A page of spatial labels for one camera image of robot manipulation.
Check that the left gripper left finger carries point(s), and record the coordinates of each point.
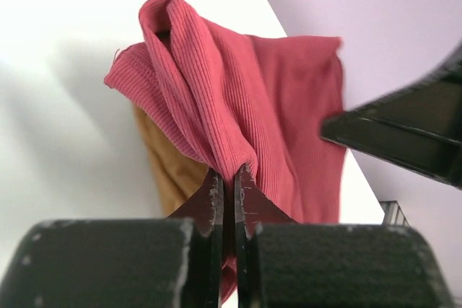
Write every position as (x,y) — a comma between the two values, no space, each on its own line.
(170,262)

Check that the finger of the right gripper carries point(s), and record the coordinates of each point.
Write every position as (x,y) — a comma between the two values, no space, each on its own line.
(417,127)

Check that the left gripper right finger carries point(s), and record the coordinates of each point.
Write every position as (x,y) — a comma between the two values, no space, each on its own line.
(281,263)

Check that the tan tank top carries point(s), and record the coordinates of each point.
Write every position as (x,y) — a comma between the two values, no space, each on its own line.
(177,176)

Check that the maroon garment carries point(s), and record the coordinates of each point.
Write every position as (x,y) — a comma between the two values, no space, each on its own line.
(227,100)

